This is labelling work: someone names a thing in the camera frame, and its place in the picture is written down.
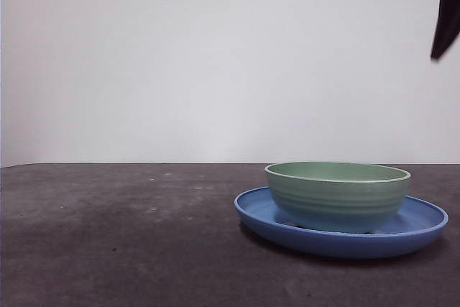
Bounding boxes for green ribbed bowl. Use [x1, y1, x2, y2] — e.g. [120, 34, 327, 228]
[264, 161, 412, 234]

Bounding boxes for blue round plate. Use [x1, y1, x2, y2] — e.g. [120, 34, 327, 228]
[234, 186, 449, 260]

